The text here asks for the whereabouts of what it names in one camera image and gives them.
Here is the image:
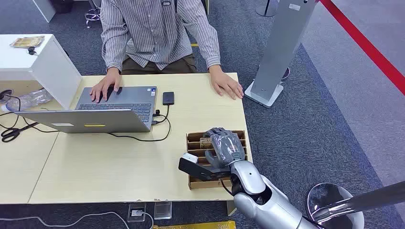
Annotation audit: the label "yellow cardboard sheet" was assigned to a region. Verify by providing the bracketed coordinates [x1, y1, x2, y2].
[152, 220, 237, 229]

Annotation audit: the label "white cabinet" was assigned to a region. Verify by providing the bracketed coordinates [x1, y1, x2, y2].
[0, 33, 83, 110]

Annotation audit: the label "clear plastic bottle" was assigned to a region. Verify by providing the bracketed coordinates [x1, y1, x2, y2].
[0, 88, 54, 113]

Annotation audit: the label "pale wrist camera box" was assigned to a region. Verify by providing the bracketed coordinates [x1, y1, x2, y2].
[182, 153, 199, 164]

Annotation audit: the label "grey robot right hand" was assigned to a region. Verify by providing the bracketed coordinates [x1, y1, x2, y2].
[204, 127, 247, 170]

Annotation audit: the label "metal floor plate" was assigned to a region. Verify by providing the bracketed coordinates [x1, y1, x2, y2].
[153, 201, 173, 220]

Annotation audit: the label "black drive cable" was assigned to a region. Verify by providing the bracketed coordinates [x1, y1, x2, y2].
[107, 104, 172, 143]

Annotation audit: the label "grey pillar with white base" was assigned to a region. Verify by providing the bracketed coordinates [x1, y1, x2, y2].
[244, 0, 317, 109]

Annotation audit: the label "person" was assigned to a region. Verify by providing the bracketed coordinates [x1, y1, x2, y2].
[100, 0, 222, 75]

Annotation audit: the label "person's right hand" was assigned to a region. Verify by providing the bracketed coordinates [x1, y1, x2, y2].
[89, 67, 123, 104]

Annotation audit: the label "white floor cable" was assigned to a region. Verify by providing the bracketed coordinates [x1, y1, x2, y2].
[0, 211, 155, 229]

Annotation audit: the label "chrome stanchion post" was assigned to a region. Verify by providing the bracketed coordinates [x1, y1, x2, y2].
[305, 180, 405, 229]

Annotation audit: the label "cardboard card holder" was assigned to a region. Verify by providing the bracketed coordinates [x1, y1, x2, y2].
[186, 130, 249, 190]

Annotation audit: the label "round grey stand base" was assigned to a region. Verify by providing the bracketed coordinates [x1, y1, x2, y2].
[256, 0, 281, 17]

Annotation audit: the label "white furniture panel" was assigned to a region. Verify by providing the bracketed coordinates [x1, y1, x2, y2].
[32, 0, 57, 23]

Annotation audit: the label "black robot wrist cable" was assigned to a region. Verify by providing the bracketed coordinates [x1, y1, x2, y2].
[220, 177, 237, 198]

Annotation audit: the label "tan printed packet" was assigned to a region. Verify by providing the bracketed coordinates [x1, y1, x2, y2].
[9, 35, 45, 49]

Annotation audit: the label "thin black cable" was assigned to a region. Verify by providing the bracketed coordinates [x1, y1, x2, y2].
[0, 94, 60, 134]

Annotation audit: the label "chrome chair base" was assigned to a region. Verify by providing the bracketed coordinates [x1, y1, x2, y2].
[84, 0, 102, 30]

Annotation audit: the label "floor socket with plug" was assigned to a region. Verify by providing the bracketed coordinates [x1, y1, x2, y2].
[127, 203, 148, 223]

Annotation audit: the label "person's left hand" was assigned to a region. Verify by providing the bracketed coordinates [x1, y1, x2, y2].
[209, 65, 245, 101]

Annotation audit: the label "grey laptop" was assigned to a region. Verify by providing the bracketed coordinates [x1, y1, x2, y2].
[15, 86, 158, 134]

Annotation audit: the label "black bin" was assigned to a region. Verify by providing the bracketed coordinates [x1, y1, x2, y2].
[50, 0, 75, 14]

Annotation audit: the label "red barrier belt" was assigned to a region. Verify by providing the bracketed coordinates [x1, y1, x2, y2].
[319, 0, 405, 96]

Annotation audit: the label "black scissors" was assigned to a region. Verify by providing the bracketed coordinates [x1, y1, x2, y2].
[0, 122, 40, 143]

